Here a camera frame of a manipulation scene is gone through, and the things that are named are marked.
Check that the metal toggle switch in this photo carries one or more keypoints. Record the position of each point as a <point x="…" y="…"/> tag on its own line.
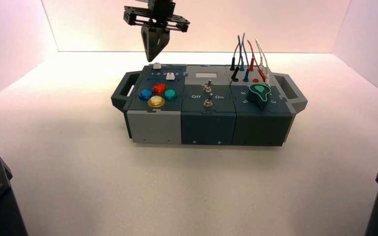
<point x="208" y="103"/>
<point x="207" y="87"/>

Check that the small grey display screen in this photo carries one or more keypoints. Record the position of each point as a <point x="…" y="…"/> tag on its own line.
<point x="203" y="75"/>

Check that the green dome push button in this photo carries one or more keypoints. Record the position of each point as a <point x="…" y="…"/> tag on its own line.
<point x="169" y="94"/>

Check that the green pointer rotary knob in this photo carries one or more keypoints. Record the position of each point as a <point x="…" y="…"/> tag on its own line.
<point x="258" y="93"/>

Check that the dark teal control box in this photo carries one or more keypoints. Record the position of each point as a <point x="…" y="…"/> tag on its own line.
<point x="208" y="125"/>

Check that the white slider knob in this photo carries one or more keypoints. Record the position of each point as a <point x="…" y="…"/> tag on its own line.
<point x="170" y="77"/>
<point x="157" y="66"/>

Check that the blue dome push button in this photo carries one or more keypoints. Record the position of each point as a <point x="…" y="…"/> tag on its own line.
<point x="146" y="94"/>

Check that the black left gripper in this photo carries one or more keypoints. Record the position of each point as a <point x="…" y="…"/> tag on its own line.
<point x="161" y="11"/>

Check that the yellow dome push button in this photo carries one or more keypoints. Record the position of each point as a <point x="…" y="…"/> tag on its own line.
<point x="156" y="102"/>

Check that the red dome push button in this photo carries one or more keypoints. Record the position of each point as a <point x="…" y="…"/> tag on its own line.
<point x="159" y="88"/>

